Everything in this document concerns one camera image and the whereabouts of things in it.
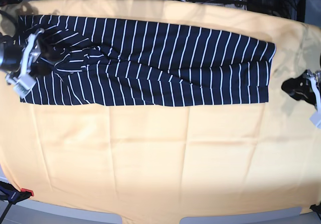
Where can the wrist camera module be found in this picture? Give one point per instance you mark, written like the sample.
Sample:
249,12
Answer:
316,119
23,85

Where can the black clamp right corner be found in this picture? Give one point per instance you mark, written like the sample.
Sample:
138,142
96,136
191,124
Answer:
317,209

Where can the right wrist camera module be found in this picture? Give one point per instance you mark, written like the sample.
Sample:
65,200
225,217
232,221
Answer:
23,85

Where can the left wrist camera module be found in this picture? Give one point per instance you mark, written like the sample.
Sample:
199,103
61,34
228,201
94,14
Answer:
316,119

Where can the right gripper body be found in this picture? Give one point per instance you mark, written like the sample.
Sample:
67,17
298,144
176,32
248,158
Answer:
10,57

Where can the blue black bar clamp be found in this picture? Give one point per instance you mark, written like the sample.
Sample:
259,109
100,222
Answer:
10,194

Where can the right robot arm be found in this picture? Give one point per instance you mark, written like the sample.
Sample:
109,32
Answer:
15,30

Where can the navy white striped T-shirt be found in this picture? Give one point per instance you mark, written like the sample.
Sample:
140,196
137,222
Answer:
128,62

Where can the black power adapter box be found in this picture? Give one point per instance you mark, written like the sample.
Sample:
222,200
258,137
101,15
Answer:
264,6

